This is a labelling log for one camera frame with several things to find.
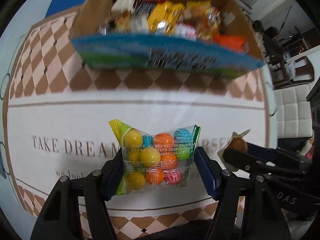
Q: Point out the orange snack packet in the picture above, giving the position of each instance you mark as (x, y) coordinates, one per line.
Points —
(231, 42)

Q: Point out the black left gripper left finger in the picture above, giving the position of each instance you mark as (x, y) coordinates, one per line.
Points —
(60, 215)

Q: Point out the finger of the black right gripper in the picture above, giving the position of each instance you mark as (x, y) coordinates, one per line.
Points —
(235, 160)

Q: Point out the blue floor mat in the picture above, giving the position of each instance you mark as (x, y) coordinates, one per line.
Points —
(57, 6)

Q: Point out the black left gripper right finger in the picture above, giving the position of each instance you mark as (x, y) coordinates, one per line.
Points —
(246, 208)

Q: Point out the white tufted sofa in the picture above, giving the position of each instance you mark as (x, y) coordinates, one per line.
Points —
(293, 112)

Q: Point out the white snack packet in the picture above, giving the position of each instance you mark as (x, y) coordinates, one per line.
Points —
(121, 6)

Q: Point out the patterned table mat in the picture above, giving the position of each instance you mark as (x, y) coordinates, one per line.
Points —
(55, 112)

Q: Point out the yellow chocolate bar wrapper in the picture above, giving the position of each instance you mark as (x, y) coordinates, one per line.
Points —
(163, 18)

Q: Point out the colourful gumball bag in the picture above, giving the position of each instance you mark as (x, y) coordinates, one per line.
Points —
(155, 162)

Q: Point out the braised egg clear packet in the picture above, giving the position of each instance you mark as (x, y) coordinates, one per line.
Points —
(236, 142)

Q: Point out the cardboard milk carton box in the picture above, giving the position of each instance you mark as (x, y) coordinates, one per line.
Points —
(122, 40)

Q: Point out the yellow clear snack bag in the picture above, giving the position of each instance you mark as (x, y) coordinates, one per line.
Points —
(207, 18)

